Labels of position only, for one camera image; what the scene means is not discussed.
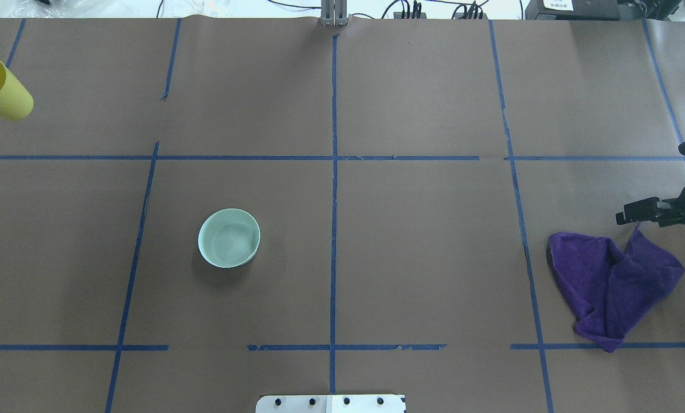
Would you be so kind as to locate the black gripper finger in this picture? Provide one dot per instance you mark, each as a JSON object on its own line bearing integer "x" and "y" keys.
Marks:
{"x": 639, "y": 211}

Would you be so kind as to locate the purple cloth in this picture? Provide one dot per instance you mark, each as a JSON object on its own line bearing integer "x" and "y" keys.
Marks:
{"x": 610, "y": 289}

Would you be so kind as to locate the mint green bowl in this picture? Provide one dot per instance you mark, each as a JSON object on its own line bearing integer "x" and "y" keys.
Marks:
{"x": 229, "y": 238}

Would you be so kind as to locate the black computer box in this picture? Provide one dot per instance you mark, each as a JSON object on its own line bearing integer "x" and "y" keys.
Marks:
{"x": 572, "y": 10}

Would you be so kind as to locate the aluminium frame post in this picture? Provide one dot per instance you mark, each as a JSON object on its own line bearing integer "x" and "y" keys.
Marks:
{"x": 334, "y": 13}

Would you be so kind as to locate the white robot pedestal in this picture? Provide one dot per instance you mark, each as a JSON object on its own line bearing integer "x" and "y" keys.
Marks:
{"x": 332, "y": 403}

